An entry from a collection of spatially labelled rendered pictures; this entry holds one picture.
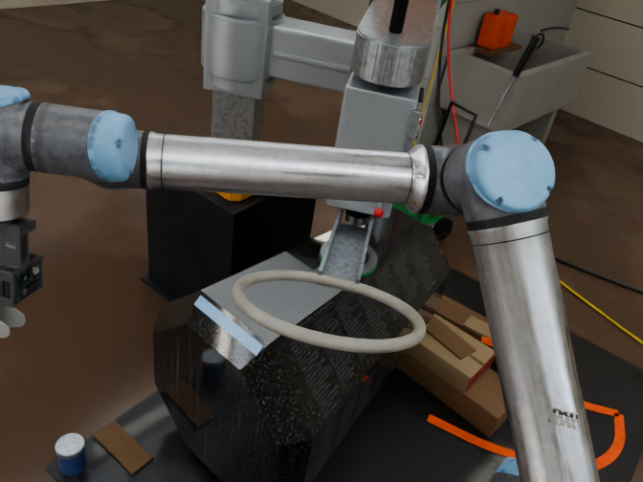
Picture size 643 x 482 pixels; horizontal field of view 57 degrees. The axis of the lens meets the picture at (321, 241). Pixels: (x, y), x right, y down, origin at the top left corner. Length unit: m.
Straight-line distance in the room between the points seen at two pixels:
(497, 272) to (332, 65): 1.74
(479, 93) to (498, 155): 3.98
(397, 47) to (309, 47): 0.84
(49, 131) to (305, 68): 1.82
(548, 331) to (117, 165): 0.62
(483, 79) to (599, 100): 2.30
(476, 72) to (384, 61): 3.10
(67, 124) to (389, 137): 1.20
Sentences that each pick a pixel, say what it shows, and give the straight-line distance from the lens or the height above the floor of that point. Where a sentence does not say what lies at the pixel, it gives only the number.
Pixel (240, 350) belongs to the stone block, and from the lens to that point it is 1.92.
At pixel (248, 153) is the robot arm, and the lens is 0.92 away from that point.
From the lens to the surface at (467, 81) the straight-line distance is 4.86.
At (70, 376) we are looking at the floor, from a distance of 2.92.
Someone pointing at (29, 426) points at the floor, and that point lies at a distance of 2.78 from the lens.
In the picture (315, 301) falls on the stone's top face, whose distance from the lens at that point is 2.04.
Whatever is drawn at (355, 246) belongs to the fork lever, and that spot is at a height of 1.06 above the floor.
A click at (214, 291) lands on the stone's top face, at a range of 2.05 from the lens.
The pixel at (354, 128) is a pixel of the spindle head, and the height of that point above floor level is 1.40.
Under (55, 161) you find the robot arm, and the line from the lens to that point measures 0.82.
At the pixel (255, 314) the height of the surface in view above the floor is 1.25.
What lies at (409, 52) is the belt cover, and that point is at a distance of 1.73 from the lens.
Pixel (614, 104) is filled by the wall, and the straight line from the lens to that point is 6.81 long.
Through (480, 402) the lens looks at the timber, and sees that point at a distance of 2.83.
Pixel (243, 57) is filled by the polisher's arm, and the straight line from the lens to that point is 2.52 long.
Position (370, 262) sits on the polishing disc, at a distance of 2.18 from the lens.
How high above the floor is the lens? 2.15
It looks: 35 degrees down
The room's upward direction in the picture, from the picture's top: 10 degrees clockwise
